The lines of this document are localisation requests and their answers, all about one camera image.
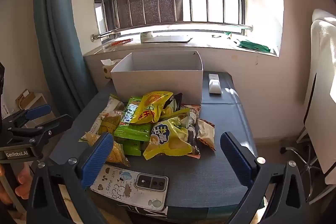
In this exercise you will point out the red beaded stick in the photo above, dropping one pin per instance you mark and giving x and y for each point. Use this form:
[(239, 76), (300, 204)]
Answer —
[(122, 42)]

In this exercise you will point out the bright green printed snack packet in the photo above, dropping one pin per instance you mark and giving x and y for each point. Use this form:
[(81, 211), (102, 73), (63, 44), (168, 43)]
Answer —
[(131, 108)]

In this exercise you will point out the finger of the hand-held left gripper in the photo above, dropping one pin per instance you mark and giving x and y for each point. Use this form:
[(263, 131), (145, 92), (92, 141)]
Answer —
[(56, 123), (38, 111)]

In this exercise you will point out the tissue pack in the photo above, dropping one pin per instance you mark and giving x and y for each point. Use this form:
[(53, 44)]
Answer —
[(110, 67)]

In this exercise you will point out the yellow blue print snack bag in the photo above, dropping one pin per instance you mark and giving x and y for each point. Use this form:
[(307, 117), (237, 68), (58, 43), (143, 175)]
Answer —
[(168, 144)]

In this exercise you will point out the black snack packet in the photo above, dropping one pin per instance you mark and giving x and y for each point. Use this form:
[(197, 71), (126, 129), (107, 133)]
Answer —
[(175, 102)]

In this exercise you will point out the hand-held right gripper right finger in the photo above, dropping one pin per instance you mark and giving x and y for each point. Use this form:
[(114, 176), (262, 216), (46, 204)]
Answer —
[(236, 158)]

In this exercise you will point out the olive yellow snack packet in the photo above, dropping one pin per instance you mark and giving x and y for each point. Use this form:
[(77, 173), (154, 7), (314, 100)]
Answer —
[(116, 154)]

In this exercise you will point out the person's left hand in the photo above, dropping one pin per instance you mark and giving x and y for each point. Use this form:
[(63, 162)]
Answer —
[(25, 179)]

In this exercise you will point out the white office chair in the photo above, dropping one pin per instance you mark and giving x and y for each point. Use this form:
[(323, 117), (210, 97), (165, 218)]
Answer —
[(323, 82)]

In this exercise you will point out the teal curtain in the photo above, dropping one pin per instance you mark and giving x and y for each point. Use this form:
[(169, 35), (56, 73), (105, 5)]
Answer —
[(65, 56)]

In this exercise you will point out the green cloth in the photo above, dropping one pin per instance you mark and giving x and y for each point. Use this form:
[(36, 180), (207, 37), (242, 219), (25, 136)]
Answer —
[(253, 46)]

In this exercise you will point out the small green snack packet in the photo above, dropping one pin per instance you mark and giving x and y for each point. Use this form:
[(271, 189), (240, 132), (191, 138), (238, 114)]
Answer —
[(132, 148)]

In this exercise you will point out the white shelf unit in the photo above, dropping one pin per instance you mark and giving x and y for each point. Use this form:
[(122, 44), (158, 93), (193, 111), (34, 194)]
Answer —
[(39, 100)]

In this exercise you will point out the brown white snack packet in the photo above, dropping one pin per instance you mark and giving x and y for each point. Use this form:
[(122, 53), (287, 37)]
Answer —
[(206, 133)]

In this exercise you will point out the yellow red print chip bag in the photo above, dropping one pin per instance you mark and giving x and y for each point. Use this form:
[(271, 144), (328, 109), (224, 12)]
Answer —
[(151, 108)]

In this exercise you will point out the white patterned snack packet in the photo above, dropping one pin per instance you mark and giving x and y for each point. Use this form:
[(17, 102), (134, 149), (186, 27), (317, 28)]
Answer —
[(111, 104)]

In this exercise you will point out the dark olive snack packet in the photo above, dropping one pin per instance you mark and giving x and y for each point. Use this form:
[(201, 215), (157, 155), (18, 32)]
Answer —
[(109, 124)]

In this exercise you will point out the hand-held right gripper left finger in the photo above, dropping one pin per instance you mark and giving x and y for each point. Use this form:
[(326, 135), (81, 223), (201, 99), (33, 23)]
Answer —
[(96, 161)]

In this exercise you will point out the white remote control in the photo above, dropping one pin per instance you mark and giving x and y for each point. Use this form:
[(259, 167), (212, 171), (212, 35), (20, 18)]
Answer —
[(214, 83)]

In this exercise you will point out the smartphone with cartoon case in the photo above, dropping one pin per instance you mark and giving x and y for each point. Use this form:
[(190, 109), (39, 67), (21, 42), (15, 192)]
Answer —
[(123, 187)]

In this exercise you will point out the yellow green snack packet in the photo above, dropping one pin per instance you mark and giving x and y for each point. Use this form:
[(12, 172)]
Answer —
[(179, 116)]

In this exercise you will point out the white cardboard box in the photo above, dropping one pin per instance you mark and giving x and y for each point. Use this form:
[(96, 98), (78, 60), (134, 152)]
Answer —
[(157, 82)]

